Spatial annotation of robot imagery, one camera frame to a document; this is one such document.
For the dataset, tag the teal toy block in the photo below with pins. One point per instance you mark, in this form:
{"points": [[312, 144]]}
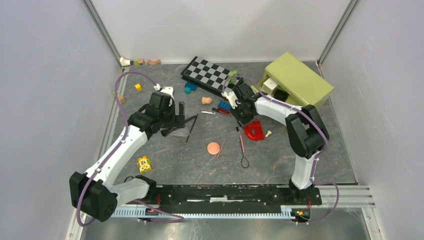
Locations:
{"points": [[187, 90]]}

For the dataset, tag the white cube box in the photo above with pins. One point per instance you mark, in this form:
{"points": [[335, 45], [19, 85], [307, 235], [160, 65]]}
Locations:
{"points": [[269, 86]]}

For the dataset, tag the clear plastic wrapper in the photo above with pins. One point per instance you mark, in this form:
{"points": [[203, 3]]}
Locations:
{"points": [[180, 132]]}

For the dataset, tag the small silver white tube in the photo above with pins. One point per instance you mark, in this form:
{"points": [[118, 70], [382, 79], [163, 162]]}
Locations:
{"points": [[208, 112]]}

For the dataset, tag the black white chessboard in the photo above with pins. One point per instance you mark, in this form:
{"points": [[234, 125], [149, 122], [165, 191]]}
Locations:
{"points": [[209, 76]]}

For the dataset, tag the red toy magnet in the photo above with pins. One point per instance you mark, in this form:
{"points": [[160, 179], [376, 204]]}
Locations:
{"points": [[254, 131]]}

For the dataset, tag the wooden blocks in corner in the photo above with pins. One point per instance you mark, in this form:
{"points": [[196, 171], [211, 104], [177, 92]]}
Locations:
{"points": [[127, 62]]}

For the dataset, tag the green drawer cabinet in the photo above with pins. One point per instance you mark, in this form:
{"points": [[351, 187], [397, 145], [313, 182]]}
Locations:
{"points": [[304, 86]]}

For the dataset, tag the dark red lip gloss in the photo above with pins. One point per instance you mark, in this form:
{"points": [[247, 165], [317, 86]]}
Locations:
{"points": [[217, 110]]}

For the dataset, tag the black square compact case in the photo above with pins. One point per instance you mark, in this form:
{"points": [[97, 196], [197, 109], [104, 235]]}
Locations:
{"points": [[280, 95]]}

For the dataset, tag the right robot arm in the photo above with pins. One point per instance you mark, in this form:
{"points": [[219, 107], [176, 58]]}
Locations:
{"points": [[306, 131]]}

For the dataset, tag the blue red toy brick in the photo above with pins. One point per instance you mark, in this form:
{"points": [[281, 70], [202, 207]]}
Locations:
{"points": [[224, 107]]}

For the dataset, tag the green toy figure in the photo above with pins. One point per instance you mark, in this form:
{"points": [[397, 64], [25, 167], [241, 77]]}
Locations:
{"points": [[231, 77]]}

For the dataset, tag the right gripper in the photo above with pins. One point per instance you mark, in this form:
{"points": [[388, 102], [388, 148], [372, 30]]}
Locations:
{"points": [[241, 121]]}

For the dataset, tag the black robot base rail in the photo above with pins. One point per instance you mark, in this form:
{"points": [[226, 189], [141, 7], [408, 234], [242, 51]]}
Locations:
{"points": [[230, 198]]}

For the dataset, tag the round peach powder puff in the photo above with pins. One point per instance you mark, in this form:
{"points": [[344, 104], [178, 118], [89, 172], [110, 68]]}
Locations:
{"points": [[213, 148]]}

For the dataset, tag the small wooden cube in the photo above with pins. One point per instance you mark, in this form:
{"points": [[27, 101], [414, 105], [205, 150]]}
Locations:
{"points": [[121, 99]]}

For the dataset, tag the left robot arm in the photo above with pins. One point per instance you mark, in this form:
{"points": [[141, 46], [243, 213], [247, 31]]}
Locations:
{"points": [[94, 192]]}

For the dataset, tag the large black powder brush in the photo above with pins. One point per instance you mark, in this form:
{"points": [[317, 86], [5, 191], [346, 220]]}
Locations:
{"points": [[166, 132]]}

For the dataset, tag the black wire loop tool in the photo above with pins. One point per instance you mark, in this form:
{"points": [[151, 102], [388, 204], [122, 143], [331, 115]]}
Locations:
{"points": [[244, 161]]}

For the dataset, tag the thin pink lip pencil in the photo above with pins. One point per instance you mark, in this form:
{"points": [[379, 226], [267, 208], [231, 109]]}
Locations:
{"points": [[221, 148]]}

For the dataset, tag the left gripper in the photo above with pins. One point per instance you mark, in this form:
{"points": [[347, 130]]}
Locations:
{"points": [[176, 121]]}

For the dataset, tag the yellow number toy block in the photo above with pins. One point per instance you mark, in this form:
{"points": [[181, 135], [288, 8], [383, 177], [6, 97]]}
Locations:
{"points": [[144, 164]]}

